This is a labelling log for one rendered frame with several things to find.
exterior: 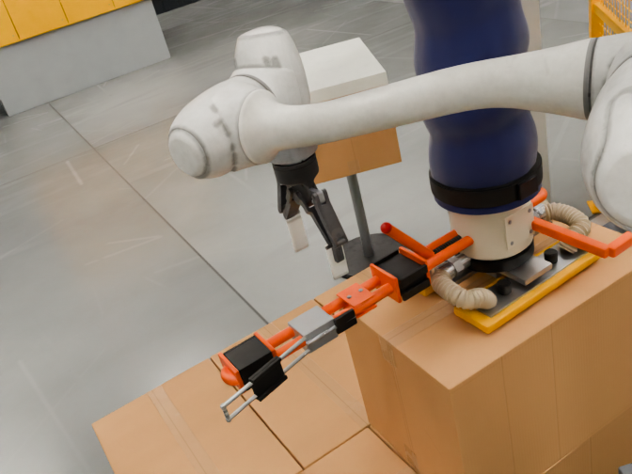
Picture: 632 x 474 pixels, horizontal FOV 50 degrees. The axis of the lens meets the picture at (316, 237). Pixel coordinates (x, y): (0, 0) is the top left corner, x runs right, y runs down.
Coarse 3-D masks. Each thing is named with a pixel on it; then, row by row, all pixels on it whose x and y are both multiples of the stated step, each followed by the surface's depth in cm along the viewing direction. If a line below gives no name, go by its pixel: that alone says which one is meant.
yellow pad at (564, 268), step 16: (544, 256) 145; (560, 256) 146; (576, 256) 145; (592, 256) 145; (560, 272) 142; (576, 272) 143; (496, 288) 142; (512, 288) 141; (528, 288) 139; (544, 288) 139; (512, 304) 137; (528, 304) 137; (480, 320) 135; (496, 320) 134
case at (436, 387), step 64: (384, 320) 147; (448, 320) 142; (512, 320) 137; (576, 320) 138; (384, 384) 154; (448, 384) 126; (512, 384) 134; (576, 384) 146; (448, 448) 138; (512, 448) 142
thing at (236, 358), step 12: (252, 336) 126; (240, 348) 123; (252, 348) 122; (264, 348) 122; (228, 360) 121; (240, 360) 120; (252, 360) 119; (264, 360) 120; (240, 372) 118; (252, 372) 120; (240, 384) 119
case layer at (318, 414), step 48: (336, 288) 232; (192, 384) 206; (288, 384) 196; (336, 384) 192; (96, 432) 198; (144, 432) 193; (192, 432) 188; (240, 432) 184; (288, 432) 180; (336, 432) 176; (624, 432) 166
